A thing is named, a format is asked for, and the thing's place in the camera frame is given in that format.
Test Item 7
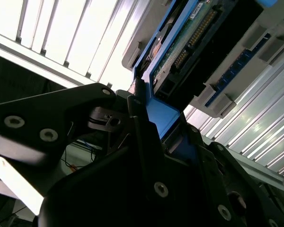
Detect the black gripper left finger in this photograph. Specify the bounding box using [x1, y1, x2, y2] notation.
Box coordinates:
[0, 78, 171, 200]

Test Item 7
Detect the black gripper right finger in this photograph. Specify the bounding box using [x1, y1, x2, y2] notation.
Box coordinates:
[177, 112, 284, 227]

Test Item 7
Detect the hard disk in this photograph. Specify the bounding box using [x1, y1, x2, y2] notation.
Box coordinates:
[131, 0, 279, 164]

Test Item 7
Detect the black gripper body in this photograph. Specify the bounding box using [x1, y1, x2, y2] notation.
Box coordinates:
[37, 141, 210, 227]

